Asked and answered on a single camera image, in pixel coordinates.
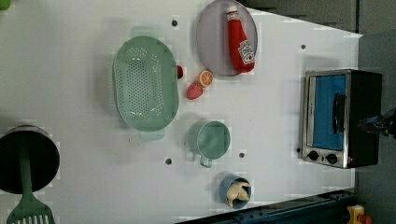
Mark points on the black round pot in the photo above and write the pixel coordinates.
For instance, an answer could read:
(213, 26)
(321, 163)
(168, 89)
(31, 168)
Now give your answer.
(43, 154)

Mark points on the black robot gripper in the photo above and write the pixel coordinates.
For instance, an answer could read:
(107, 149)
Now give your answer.
(381, 124)

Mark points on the red strawberry toy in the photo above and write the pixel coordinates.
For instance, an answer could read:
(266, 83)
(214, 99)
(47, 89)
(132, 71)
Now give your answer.
(194, 91)

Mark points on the green mug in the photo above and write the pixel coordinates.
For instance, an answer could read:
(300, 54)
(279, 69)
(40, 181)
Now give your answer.
(210, 139)

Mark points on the blue cup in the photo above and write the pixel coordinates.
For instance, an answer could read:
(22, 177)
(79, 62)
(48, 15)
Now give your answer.
(224, 186)

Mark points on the orange slice toy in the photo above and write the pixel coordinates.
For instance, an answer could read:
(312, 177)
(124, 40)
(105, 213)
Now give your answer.
(205, 79)

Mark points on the grey round plate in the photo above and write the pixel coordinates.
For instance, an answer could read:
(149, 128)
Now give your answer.
(211, 36)

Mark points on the small red toy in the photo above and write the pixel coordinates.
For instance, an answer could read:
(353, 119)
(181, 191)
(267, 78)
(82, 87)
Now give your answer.
(180, 72)

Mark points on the beige crumpled item in cup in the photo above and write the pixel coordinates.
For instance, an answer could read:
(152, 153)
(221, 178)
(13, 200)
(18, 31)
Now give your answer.
(237, 191)

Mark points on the green colander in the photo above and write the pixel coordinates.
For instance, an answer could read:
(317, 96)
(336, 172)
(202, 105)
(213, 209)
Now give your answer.
(144, 72)

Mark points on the green object at corner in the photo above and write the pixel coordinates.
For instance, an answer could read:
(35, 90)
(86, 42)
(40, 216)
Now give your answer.
(5, 4)

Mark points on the red ketchup bottle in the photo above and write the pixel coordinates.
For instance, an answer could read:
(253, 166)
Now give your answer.
(241, 52)

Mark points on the yellow red toy object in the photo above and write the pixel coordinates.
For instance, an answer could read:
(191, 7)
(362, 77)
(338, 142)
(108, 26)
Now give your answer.
(358, 216)

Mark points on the green slotted spatula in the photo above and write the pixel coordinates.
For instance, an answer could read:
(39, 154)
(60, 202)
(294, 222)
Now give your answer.
(29, 210)

